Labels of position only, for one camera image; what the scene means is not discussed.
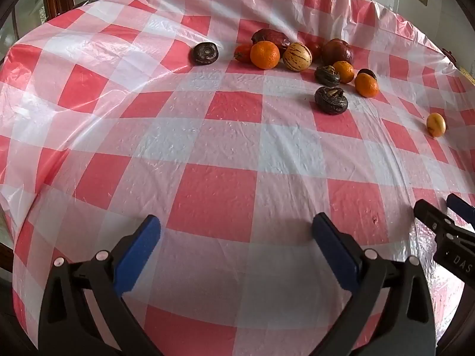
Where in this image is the ringed dark water chestnut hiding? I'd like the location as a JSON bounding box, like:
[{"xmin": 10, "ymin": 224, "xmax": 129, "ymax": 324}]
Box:
[{"xmin": 192, "ymin": 42, "xmax": 219, "ymax": 65}]

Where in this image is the small orange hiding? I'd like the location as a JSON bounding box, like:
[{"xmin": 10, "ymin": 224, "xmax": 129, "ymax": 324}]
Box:
[
  {"xmin": 354, "ymin": 73, "xmax": 380, "ymax": 98},
  {"xmin": 333, "ymin": 61, "xmax": 355, "ymax": 84}
]

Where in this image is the glass sliding door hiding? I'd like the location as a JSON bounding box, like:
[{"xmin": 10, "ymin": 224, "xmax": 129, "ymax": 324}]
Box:
[{"xmin": 0, "ymin": 0, "xmax": 49, "ymax": 58}]

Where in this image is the large orange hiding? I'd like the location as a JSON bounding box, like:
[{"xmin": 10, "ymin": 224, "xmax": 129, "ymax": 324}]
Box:
[{"xmin": 250, "ymin": 41, "xmax": 281, "ymax": 70}]

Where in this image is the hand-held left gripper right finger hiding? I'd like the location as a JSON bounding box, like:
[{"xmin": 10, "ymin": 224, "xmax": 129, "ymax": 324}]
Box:
[{"xmin": 312, "ymin": 213, "xmax": 436, "ymax": 356}]

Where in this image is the large dark water chestnut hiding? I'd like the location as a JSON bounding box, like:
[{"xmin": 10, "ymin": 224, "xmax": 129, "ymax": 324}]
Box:
[{"xmin": 314, "ymin": 86, "xmax": 349, "ymax": 115}]

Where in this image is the dark red passion fruit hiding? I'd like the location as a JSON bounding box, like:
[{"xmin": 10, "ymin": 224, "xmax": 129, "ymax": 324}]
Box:
[
  {"xmin": 321, "ymin": 38, "xmax": 353, "ymax": 66},
  {"xmin": 251, "ymin": 28, "xmax": 292, "ymax": 54}
]

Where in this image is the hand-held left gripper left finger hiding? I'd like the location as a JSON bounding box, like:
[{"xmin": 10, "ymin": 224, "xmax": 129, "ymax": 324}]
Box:
[{"xmin": 38, "ymin": 214, "xmax": 162, "ymax": 356}]

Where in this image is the orange-red small tomato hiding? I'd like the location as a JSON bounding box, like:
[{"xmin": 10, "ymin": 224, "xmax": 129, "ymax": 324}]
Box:
[{"xmin": 234, "ymin": 44, "xmax": 255, "ymax": 63}]

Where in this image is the red white checkered tablecloth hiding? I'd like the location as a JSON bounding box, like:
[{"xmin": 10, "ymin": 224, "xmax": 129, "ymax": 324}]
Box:
[{"xmin": 0, "ymin": 0, "xmax": 475, "ymax": 356}]

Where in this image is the striped yellow pepino melon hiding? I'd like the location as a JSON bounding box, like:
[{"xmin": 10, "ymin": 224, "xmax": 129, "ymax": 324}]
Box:
[{"xmin": 283, "ymin": 42, "xmax": 313, "ymax": 71}]

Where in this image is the small yellow fruit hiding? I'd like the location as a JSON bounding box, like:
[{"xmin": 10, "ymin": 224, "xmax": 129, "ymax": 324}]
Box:
[{"xmin": 426, "ymin": 113, "xmax": 446, "ymax": 137}]

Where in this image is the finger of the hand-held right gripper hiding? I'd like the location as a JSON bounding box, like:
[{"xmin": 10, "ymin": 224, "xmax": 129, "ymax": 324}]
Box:
[
  {"xmin": 446, "ymin": 193, "xmax": 475, "ymax": 228},
  {"xmin": 414, "ymin": 199, "xmax": 455, "ymax": 235}
]

